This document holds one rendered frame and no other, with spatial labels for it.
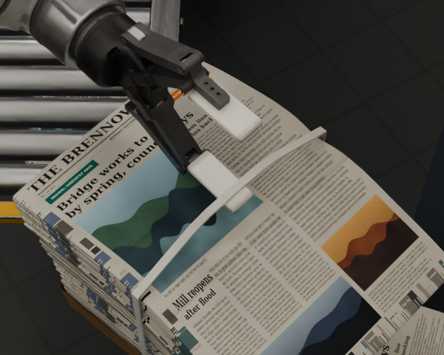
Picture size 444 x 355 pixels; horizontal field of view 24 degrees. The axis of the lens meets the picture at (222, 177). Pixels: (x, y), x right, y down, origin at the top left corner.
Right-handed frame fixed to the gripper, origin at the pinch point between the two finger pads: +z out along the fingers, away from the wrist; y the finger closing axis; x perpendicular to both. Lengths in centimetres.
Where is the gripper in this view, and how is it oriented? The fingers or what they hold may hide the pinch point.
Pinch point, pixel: (239, 161)
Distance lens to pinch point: 100.5
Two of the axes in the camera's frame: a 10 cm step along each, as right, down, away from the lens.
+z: 7.1, 6.3, -3.1
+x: -7.0, 6.1, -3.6
